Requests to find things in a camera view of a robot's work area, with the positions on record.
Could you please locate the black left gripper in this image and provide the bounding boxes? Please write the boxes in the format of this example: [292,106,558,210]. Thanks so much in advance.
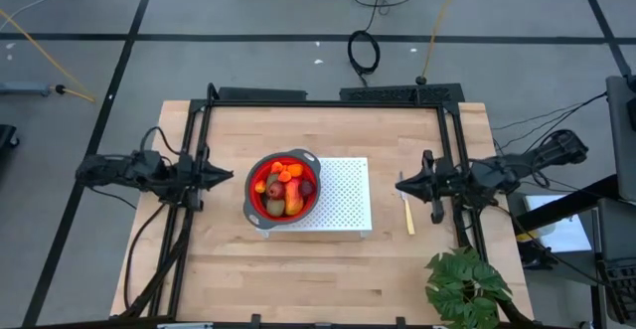
[171,152,235,212]

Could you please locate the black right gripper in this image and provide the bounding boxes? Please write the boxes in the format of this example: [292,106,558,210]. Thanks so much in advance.
[396,149,478,225]

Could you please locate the red colander with grey rim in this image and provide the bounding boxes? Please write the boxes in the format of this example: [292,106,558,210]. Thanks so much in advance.
[242,148,322,231]

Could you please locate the red toy apple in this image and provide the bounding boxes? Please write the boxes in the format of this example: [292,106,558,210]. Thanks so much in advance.
[266,180,286,201]

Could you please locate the red-yellow toy mango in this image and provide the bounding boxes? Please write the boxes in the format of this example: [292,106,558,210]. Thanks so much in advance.
[284,178,305,217]

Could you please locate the white perforated shelf riser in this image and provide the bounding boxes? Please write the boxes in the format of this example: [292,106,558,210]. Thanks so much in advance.
[255,156,374,240]

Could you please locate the black vented box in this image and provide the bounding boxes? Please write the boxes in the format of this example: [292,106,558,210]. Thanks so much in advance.
[339,82,466,104]

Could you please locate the green leafy plant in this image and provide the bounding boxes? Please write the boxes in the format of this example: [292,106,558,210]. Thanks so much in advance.
[424,246,514,329]

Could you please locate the white box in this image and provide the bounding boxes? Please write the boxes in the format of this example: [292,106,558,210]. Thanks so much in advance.
[524,193,593,254]

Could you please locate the grey desk foot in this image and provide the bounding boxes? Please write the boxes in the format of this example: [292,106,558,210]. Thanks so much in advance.
[0,81,52,96]

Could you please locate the grey equipment panel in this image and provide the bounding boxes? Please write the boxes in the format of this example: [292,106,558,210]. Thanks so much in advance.
[604,74,636,204]

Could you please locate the black caster base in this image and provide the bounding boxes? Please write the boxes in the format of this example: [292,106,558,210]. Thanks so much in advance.
[0,123,21,149]

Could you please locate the black keyboard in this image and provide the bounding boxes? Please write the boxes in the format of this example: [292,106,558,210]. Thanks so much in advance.
[597,256,636,326]

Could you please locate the knife with wooden handle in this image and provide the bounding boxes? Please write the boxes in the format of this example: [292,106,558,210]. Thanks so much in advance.
[398,170,416,237]

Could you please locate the yellow hanging cord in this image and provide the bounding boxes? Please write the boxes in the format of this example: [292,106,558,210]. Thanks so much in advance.
[414,0,464,86]
[0,8,98,104]

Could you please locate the black coiled floor cable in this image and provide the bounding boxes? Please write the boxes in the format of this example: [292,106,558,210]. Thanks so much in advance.
[346,0,388,88]

